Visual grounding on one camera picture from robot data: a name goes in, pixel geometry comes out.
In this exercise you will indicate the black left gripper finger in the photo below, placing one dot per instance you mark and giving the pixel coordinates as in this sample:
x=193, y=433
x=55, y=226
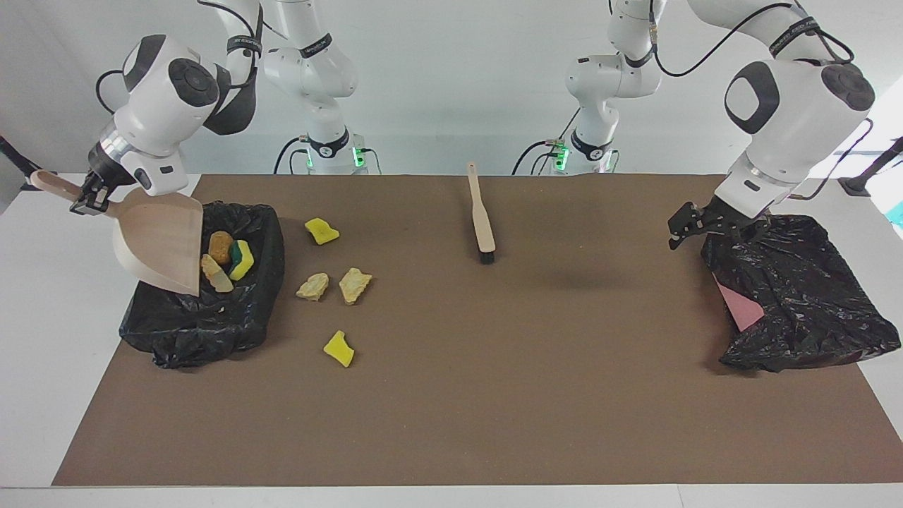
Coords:
x=751, y=226
x=683, y=226

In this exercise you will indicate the teal object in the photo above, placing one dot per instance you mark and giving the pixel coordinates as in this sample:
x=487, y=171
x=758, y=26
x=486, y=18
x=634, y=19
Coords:
x=898, y=215

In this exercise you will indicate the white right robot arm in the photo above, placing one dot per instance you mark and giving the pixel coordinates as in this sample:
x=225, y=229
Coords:
x=162, y=92

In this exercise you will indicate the green and yellow sponge piece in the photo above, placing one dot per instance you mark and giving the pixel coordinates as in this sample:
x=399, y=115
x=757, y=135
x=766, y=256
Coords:
x=243, y=262

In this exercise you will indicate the black camera stand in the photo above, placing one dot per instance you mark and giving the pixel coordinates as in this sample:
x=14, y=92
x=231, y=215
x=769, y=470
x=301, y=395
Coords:
x=13, y=152
x=857, y=185

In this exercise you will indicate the beige plastic dustpan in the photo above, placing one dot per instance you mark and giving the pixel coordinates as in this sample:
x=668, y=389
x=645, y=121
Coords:
x=159, y=240

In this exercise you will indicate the beige foam chunk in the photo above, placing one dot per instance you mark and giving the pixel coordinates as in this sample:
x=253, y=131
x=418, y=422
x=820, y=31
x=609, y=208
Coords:
x=354, y=286
x=313, y=287
x=217, y=276

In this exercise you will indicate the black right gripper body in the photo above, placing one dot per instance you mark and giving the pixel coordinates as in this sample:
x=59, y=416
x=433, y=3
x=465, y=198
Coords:
x=111, y=171

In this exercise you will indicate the pink bin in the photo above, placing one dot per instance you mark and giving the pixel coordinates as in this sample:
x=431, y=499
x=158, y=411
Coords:
x=737, y=310

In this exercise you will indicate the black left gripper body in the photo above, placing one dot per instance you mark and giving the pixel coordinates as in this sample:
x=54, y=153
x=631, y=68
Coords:
x=730, y=214

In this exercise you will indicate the brown table mat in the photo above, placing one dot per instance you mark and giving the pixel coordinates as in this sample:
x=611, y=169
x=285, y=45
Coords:
x=451, y=423

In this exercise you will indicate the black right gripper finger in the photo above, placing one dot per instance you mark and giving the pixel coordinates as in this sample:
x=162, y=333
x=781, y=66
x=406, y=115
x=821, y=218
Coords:
x=102, y=203
x=79, y=206

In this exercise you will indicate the crumpled black trash bag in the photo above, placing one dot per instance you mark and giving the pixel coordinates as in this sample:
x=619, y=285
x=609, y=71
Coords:
x=190, y=331
x=811, y=296

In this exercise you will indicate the beige brush with black bristles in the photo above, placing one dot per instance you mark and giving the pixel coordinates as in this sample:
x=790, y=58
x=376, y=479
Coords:
x=482, y=212

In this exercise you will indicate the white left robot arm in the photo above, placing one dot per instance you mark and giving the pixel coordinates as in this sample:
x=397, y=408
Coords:
x=797, y=113

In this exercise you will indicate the orange-brown sponge lump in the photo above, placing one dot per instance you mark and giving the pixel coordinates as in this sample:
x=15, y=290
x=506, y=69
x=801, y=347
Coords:
x=220, y=247

